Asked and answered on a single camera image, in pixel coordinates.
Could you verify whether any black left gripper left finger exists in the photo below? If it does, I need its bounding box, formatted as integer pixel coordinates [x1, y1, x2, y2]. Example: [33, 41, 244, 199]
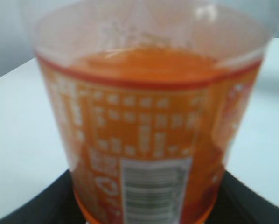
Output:
[0, 170, 87, 224]

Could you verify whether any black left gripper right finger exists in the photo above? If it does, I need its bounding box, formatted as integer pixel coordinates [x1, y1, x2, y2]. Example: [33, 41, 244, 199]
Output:
[205, 172, 279, 224]

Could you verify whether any orange Mirinda soda bottle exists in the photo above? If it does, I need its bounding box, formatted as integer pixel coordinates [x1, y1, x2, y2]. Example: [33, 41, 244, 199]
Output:
[20, 0, 279, 224]

